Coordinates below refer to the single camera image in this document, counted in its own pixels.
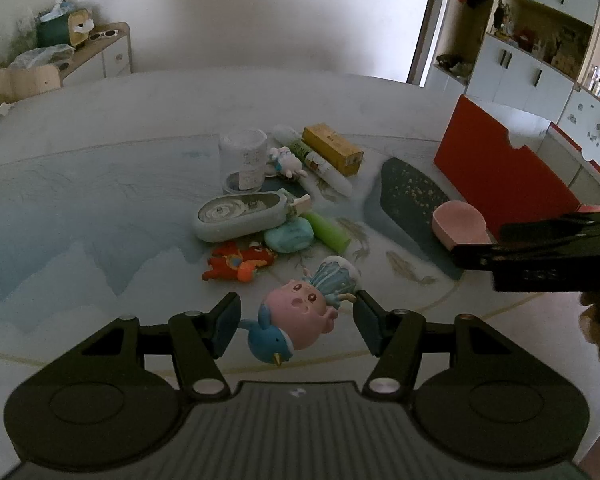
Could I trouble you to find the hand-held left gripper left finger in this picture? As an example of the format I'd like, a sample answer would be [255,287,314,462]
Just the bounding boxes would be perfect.
[40,292,242,402]

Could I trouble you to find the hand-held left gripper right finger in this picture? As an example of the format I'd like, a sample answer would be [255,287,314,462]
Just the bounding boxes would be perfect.
[353,290,542,404]

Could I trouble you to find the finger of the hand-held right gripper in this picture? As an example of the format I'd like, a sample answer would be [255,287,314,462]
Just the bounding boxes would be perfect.
[452,243,512,273]
[500,210,600,249]

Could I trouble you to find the light blue shell toy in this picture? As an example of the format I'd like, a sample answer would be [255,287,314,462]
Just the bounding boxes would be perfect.
[304,256,363,307]

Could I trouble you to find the pink and blue bird toy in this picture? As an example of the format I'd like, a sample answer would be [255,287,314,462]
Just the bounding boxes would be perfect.
[237,280,339,367]

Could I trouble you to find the red and white cardboard box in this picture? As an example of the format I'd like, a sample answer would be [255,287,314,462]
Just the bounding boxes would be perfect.
[433,94,600,237]

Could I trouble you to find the grey green oval case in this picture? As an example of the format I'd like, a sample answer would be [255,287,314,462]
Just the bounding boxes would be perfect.
[194,189,292,244]

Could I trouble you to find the white and green tube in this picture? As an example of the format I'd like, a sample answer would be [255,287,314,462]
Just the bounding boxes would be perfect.
[272,125,354,199]

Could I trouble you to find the yellow carton box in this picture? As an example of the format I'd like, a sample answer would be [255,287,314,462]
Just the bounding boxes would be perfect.
[302,123,365,177]

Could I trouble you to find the red orange toy figure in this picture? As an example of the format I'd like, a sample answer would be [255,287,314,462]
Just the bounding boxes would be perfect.
[201,240,279,283]

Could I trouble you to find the teal soap bar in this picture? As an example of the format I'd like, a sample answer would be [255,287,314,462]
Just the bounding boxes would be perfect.
[264,221,315,254]

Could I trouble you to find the white bunny figurine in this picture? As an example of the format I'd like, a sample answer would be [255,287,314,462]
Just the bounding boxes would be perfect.
[268,146,309,180]

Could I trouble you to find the white shelf cabinet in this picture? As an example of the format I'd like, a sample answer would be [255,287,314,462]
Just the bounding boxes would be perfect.
[424,0,600,162]

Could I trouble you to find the wooden sideboard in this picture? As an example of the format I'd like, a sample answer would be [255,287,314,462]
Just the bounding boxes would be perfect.
[0,22,133,107]

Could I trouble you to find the brown cardboard box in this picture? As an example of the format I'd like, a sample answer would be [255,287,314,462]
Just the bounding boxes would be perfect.
[0,65,64,107]

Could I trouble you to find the clear plastic bag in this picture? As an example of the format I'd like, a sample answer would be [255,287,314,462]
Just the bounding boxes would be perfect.
[9,43,76,72]

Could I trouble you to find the wooden tissue box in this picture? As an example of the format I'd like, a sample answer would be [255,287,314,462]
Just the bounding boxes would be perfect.
[67,8,96,46]

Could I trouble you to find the green tissue box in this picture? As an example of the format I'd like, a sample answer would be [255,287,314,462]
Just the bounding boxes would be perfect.
[36,9,74,49]

